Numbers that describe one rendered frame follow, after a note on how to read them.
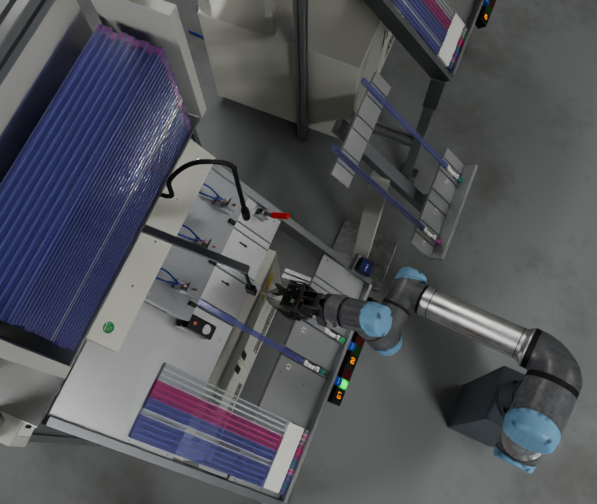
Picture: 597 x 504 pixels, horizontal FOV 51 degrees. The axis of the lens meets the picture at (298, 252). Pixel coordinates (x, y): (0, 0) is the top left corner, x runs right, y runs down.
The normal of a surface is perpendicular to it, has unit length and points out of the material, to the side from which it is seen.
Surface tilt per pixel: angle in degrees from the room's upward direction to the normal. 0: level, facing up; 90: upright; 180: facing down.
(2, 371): 0
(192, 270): 44
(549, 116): 0
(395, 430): 0
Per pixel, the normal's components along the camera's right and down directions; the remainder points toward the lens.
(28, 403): -0.02, -0.32
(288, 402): 0.63, 0.03
